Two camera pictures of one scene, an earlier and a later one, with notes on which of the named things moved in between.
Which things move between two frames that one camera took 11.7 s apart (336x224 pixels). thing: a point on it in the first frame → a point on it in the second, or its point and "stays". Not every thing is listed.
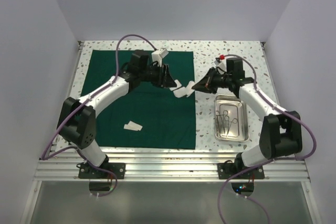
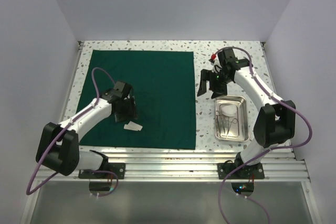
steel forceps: [234, 120] stays
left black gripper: [164, 78] → [131, 113]
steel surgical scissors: [226, 119] → [218, 114]
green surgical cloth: [144, 116] stays
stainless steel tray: [231, 119] stays
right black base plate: [228, 169] stays
